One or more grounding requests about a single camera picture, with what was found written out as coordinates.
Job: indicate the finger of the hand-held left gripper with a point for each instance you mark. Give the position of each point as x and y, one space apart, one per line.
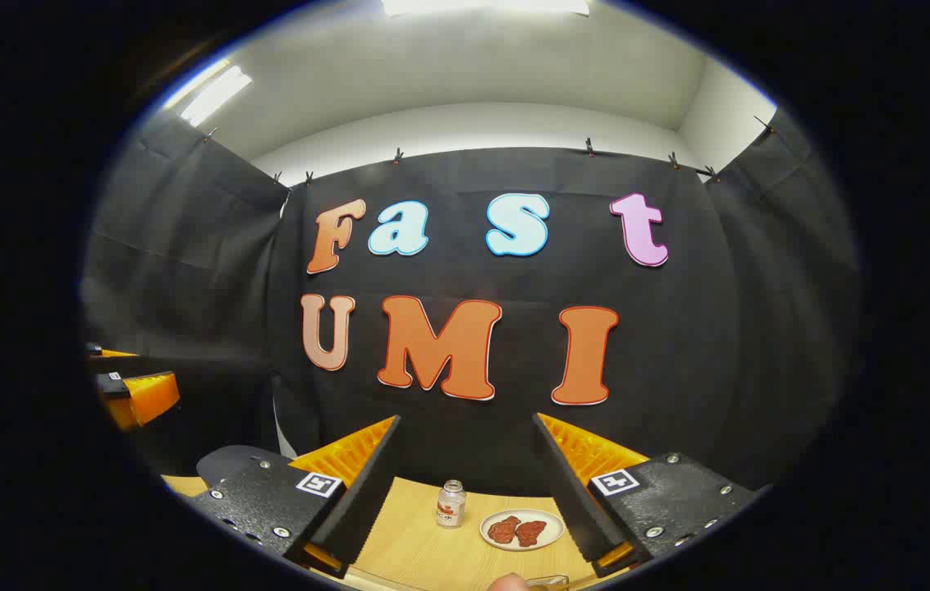
107 353
148 398

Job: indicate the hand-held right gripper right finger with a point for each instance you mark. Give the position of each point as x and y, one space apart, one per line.
571 501

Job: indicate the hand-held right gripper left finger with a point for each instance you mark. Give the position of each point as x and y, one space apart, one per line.
362 501

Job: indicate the white round plate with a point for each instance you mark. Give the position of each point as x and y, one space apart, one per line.
551 525

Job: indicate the red meat slice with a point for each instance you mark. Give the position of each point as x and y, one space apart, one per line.
503 529
530 533

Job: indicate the small clear water bottle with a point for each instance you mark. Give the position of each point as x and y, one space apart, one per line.
451 505

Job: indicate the rectangular ceiling light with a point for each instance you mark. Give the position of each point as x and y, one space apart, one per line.
481 6
218 94

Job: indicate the row of small cloth clips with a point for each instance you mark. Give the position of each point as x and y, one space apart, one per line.
588 147

